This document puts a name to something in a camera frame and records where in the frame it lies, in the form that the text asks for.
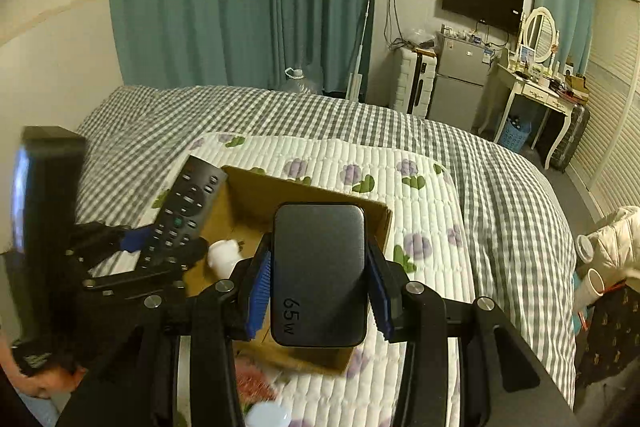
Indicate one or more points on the cardboard box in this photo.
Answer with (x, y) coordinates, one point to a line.
(250, 202)

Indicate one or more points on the grey refrigerator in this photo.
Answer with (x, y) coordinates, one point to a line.
(457, 82)

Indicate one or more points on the floral quilted mat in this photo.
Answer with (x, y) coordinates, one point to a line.
(350, 172)

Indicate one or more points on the white round lid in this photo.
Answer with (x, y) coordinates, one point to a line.
(270, 416)

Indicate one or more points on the blue plastic basket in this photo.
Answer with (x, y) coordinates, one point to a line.
(514, 134)

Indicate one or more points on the white charger plug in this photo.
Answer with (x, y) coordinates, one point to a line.
(223, 257)

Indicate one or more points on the white puffer jacket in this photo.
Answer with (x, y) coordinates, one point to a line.
(620, 237)

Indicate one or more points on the white ribbed suitcase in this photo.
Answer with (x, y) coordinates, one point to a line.
(407, 79)

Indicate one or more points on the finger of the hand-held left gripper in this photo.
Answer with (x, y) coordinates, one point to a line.
(134, 239)
(150, 272)

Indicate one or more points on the grey checkered bed blanket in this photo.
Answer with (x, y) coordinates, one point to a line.
(510, 227)

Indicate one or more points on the black remote control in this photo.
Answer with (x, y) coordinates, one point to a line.
(187, 202)

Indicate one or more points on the oval vanity mirror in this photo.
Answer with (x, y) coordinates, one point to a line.
(539, 32)

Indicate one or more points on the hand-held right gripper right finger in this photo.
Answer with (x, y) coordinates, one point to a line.
(381, 307)

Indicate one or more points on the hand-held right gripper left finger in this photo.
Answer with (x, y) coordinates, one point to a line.
(257, 302)

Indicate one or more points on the white mop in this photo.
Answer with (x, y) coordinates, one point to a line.
(357, 57)

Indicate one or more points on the red patterned packet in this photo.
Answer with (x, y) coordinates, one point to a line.
(252, 382)

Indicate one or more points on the silver suitcase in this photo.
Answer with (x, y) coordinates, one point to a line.
(572, 137)

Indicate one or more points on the white vanity desk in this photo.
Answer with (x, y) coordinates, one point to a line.
(530, 92)

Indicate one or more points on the black power bank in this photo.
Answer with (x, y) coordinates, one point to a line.
(320, 272)

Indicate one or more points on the clear water jug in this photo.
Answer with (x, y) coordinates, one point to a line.
(302, 82)

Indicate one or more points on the person's left forearm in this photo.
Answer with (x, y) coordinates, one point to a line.
(50, 377)

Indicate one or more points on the black patterned bag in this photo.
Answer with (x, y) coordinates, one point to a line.
(612, 332)

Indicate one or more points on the white louvered wardrobe door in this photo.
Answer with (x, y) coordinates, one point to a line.
(615, 117)

